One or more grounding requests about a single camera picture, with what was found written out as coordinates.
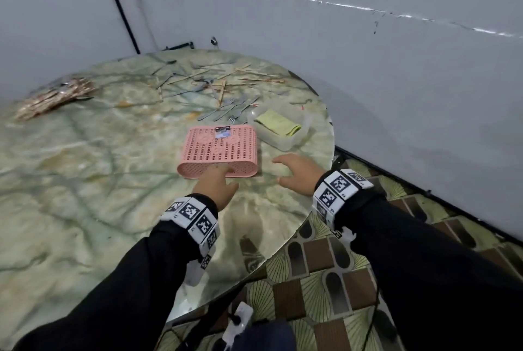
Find person's right hand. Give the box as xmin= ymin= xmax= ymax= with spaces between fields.
xmin=272 ymin=153 xmax=327 ymax=197

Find group of metal forks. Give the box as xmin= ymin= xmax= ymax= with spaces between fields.
xmin=198 ymin=95 xmax=262 ymax=125

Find scattered metal spoons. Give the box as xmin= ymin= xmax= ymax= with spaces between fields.
xmin=150 ymin=59 xmax=215 ymax=99

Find clear plastic container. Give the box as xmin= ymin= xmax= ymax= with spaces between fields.
xmin=247 ymin=102 xmax=313 ymax=152

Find person's left hand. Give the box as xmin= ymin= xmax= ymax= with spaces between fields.
xmin=192 ymin=164 xmax=239 ymax=212

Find black wall cable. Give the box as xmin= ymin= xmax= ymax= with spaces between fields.
xmin=97 ymin=0 xmax=141 ymax=55

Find white marker wrist tracker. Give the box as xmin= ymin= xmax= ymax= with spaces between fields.
xmin=159 ymin=196 xmax=221 ymax=287
xmin=312 ymin=169 xmax=375 ymax=246

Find pile of wooden chopsticks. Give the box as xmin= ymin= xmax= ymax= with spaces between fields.
xmin=14 ymin=77 xmax=99 ymax=121

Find scattered loose wooden chopsticks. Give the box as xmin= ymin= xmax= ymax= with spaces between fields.
xmin=157 ymin=63 xmax=287 ymax=109

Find yellow folded cloth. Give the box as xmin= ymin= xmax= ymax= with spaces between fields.
xmin=254 ymin=110 xmax=302 ymax=137

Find person's dark clothing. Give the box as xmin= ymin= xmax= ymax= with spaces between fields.
xmin=210 ymin=319 xmax=297 ymax=351

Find pink perforated plastic basket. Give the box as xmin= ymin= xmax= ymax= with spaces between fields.
xmin=177 ymin=125 xmax=259 ymax=179

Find white plug device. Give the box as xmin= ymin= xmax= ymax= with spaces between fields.
xmin=222 ymin=302 xmax=254 ymax=348

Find person's right forearm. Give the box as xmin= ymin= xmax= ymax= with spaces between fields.
xmin=327 ymin=183 xmax=523 ymax=351

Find person's left forearm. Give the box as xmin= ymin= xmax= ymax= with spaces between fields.
xmin=12 ymin=193 xmax=221 ymax=351

